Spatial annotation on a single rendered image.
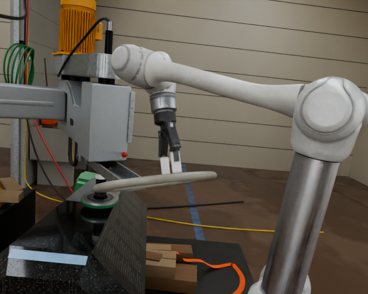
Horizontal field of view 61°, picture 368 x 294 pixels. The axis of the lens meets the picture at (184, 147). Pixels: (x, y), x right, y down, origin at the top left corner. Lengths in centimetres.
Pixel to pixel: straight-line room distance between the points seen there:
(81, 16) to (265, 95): 169
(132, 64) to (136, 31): 583
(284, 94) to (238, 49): 594
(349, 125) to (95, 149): 133
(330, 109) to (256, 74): 625
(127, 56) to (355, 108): 58
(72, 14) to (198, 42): 458
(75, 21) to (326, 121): 197
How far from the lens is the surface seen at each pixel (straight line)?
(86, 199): 190
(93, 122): 171
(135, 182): 104
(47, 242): 159
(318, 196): 77
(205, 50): 672
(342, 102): 68
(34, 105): 233
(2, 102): 231
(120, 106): 175
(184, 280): 268
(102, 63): 170
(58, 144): 472
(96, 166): 178
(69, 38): 237
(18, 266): 157
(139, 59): 92
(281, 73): 708
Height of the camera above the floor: 162
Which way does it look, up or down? 11 degrees down
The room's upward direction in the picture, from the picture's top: 6 degrees clockwise
